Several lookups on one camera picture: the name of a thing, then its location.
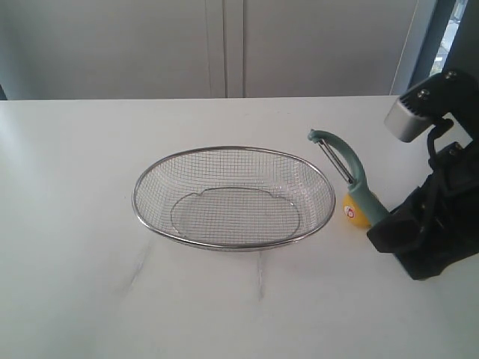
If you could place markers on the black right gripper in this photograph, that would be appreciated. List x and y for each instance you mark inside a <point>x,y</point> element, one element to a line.
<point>438,226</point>

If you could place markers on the teal handled peeler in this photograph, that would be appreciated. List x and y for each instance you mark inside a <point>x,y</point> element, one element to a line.
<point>348,164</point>

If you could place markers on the steel wire mesh basket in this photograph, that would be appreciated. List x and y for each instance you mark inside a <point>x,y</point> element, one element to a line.
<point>233,198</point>

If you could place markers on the yellow lemon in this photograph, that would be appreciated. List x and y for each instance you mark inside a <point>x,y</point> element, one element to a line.
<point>355,215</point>

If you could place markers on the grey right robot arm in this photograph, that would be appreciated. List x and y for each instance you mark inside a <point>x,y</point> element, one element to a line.
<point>463,56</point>

